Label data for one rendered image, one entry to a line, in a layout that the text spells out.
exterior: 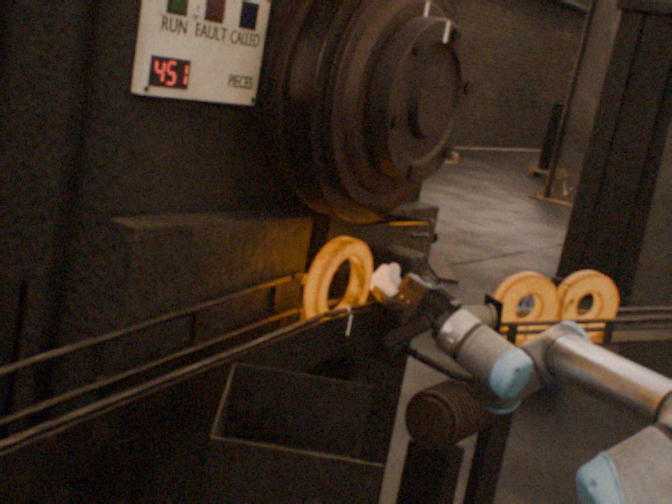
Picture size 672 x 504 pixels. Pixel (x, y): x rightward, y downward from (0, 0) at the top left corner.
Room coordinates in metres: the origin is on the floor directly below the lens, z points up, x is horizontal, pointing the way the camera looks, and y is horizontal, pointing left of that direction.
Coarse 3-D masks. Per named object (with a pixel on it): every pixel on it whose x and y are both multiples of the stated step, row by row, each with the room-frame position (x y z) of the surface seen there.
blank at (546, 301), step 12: (516, 276) 1.99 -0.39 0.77; (528, 276) 1.99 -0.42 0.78; (540, 276) 2.00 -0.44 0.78; (504, 288) 1.98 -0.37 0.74; (516, 288) 1.98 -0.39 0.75; (528, 288) 1.99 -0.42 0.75; (540, 288) 2.00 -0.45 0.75; (552, 288) 2.01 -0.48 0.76; (504, 300) 1.97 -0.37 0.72; (516, 300) 1.98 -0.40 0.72; (540, 300) 2.01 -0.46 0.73; (552, 300) 2.01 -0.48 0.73; (504, 312) 1.97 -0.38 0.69; (540, 312) 2.01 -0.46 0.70; (552, 312) 2.02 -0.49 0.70; (528, 336) 2.00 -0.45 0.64
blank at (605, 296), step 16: (576, 272) 2.07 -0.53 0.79; (592, 272) 2.06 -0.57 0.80; (560, 288) 2.05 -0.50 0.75; (576, 288) 2.04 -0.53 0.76; (592, 288) 2.05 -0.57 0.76; (608, 288) 2.07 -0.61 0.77; (560, 304) 2.03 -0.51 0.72; (576, 304) 2.04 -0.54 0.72; (608, 304) 2.07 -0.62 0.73; (592, 336) 2.06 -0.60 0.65
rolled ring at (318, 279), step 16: (336, 240) 1.68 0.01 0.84; (352, 240) 1.69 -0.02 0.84; (320, 256) 1.65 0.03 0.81; (336, 256) 1.65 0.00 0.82; (352, 256) 1.70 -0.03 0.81; (368, 256) 1.74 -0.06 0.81; (320, 272) 1.63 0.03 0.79; (352, 272) 1.76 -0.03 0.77; (368, 272) 1.75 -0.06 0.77; (304, 288) 1.63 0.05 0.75; (320, 288) 1.62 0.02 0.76; (352, 288) 1.75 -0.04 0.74; (368, 288) 1.76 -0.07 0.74; (304, 304) 1.64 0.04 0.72; (320, 304) 1.63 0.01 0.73; (352, 304) 1.73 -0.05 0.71; (320, 320) 1.64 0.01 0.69
